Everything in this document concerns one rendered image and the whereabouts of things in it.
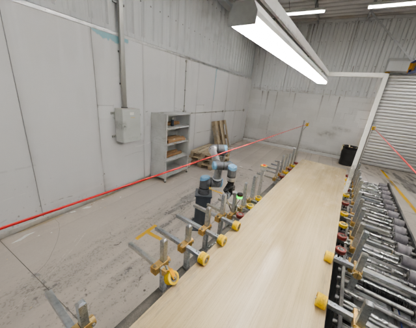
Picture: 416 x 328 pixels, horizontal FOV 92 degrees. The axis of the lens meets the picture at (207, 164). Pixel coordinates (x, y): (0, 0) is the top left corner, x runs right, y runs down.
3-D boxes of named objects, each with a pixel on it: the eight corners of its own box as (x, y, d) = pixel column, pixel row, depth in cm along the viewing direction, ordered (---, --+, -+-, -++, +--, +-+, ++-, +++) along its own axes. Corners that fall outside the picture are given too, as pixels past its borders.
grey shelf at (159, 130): (150, 177, 486) (150, 112, 435) (174, 168, 561) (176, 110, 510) (165, 182, 466) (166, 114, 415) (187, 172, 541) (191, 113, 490)
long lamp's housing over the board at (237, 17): (227, 26, 81) (230, 2, 78) (316, 83, 269) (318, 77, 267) (255, 23, 74) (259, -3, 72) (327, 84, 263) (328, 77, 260)
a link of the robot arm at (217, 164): (208, 142, 269) (213, 162, 207) (217, 142, 270) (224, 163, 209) (207, 150, 274) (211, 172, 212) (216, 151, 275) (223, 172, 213)
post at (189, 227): (182, 274, 164) (185, 224, 148) (185, 271, 167) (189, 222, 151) (185, 276, 162) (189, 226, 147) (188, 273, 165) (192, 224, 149)
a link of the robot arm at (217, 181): (209, 182, 315) (216, 141, 270) (221, 183, 317) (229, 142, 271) (210, 189, 303) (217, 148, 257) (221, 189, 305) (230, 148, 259)
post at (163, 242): (159, 293, 144) (159, 239, 128) (163, 290, 146) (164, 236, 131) (162, 297, 142) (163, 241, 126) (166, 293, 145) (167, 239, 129)
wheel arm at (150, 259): (127, 246, 147) (127, 243, 146) (131, 244, 150) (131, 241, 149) (162, 273, 128) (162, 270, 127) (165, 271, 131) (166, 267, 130)
